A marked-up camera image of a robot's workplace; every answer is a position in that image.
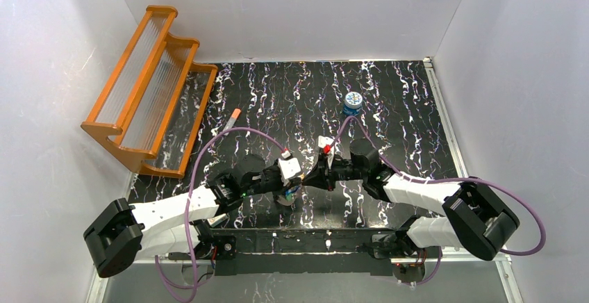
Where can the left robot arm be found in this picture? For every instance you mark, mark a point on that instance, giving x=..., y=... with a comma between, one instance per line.
x=124, y=232

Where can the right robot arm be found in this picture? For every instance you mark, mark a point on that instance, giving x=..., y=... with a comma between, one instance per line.
x=469, y=214

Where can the orange wooden tiered rack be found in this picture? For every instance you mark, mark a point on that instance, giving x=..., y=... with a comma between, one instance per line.
x=149, y=112

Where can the orange capped white highlighter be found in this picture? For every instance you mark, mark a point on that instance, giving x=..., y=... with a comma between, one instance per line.
x=232, y=120

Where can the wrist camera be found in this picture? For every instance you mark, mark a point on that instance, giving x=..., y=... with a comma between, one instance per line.
x=289, y=166
x=326, y=144

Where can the blue round tin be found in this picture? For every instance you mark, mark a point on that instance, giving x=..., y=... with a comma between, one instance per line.
x=353, y=103

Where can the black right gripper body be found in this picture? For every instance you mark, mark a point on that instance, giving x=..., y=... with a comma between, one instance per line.
x=328, y=172

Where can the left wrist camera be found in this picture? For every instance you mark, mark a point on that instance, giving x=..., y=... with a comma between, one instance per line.
x=289, y=166

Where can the white metal keyring plate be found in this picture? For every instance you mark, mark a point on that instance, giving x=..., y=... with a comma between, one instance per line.
x=280, y=199

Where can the blue tagged key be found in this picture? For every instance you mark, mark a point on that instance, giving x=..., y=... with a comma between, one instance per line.
x=291, y=193

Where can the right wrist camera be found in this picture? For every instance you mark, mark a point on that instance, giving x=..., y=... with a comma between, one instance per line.
x=326, y=144

